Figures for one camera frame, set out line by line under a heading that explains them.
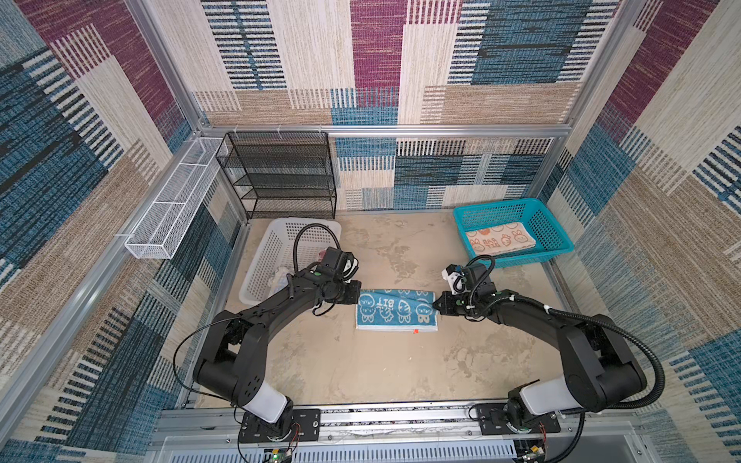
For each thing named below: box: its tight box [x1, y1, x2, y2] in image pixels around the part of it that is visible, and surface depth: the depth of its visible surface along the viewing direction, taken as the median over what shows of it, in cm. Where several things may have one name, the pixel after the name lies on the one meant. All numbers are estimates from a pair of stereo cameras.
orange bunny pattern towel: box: [466, 221, 537, 256], surface depth 111 cm
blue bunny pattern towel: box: [356, 289, 440, 332], surface depth 91 cm
